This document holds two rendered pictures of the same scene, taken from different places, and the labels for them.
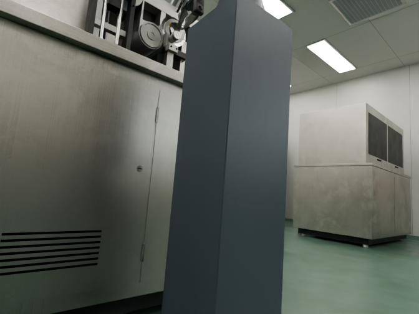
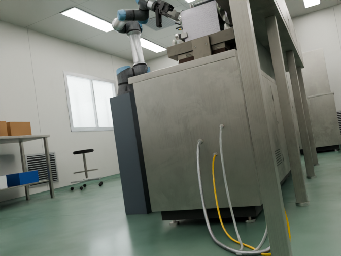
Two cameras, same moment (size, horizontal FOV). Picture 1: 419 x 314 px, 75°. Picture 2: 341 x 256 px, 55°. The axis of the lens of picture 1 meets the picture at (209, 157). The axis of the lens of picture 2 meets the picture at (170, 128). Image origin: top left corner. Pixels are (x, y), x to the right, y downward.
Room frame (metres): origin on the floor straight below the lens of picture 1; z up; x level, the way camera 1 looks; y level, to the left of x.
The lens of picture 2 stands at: (3.14, -0.77, 0.45)
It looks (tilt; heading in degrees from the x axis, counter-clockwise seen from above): 3 degrees up; 157
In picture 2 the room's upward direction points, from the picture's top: 9 degrees counter-clockwise
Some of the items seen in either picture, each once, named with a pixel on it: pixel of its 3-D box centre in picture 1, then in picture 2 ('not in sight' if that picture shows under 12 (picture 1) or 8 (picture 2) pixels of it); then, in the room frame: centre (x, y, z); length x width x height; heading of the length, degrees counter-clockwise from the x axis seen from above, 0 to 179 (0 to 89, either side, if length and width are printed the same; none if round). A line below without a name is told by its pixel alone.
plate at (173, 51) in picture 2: not in sight; (203, 45); (1.53, 0.20, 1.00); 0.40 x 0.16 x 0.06; 41
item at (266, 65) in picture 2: not in sight; (271, 67); (0.85, 1.26, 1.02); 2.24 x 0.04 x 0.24; 131
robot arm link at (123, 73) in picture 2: not in sight; (125, 75); (0.69, -0.05, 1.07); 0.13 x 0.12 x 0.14; 85
